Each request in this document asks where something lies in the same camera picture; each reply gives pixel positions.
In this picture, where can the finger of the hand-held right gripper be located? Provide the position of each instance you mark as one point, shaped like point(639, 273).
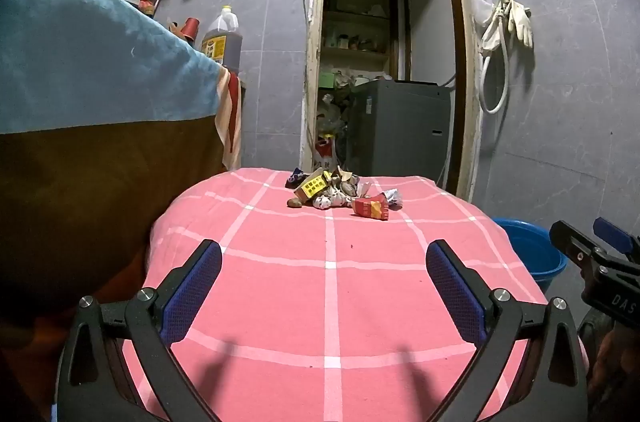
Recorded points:
point(575, 247)
point(617, 236)

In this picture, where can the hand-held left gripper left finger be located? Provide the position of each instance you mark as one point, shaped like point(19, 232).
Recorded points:
point(197, 287)

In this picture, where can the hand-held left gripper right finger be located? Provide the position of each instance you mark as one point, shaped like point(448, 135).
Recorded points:
point(452, 287)

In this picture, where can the blue plastic basin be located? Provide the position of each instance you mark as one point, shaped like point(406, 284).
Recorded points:
point(532, 252)

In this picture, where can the silver wrapper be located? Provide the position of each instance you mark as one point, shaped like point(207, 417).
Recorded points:
point(392, 197)

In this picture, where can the red snack packet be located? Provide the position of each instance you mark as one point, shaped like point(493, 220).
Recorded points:
point(370, 207)

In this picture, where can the yellow cardboard box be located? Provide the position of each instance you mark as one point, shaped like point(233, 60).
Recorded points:
point(312, 187)

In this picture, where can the pink checked blanket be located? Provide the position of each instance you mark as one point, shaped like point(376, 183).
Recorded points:
point(325, 302)

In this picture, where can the brown cloth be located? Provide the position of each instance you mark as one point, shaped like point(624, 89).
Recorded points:
point(90, 212)

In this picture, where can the grey washing machine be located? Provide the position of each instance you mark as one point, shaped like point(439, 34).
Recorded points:
point(400, 132)

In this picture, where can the cream and red striped towel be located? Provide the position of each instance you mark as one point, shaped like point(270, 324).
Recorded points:
point(231, 117)

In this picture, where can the red and white bag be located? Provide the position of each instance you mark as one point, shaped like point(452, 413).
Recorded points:
point(323, 152)

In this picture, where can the cream rubber gloves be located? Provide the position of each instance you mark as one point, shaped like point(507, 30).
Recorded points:
point(520, 20)

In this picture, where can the cooking oil bottle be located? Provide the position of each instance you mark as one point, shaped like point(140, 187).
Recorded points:
point(222, 40)

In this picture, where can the light blue cloth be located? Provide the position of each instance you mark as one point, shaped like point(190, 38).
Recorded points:
point(90, 62)

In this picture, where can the red paper cup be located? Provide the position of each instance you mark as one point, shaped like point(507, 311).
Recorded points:
point(190, 30)

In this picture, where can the wooden storage shelf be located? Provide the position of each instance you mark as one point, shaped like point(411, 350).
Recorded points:
point(355, 22)

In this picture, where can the wooden door frame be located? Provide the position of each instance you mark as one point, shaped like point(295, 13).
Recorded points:
point(312, 52)

